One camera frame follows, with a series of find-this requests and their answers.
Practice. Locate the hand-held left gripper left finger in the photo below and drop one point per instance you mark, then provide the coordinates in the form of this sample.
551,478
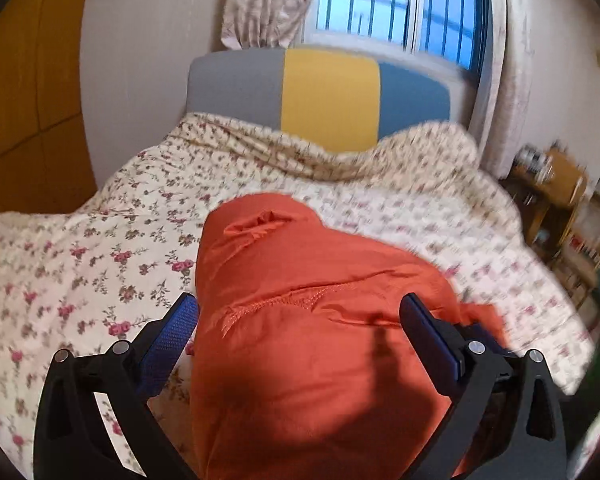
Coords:
165,345

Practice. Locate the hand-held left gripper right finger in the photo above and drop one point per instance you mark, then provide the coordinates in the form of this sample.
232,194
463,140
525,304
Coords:
430,331

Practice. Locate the orange padded jacket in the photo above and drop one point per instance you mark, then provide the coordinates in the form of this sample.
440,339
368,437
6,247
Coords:
305,360

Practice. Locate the floral bedspread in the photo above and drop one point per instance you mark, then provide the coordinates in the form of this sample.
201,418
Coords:
80,260

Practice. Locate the wooden shelf unit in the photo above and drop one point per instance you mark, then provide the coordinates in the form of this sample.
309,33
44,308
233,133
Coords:
560,210

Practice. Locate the grey yellow blue headboard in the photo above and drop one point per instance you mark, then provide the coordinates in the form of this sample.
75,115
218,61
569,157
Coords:
330,95

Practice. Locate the long floral curtain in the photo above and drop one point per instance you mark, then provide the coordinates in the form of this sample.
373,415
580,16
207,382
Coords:
505,60

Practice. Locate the yellow wooden wardrobe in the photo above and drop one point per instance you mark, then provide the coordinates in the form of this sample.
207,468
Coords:
25,85

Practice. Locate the short floral curtain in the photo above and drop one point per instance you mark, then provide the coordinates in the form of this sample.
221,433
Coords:
270,0

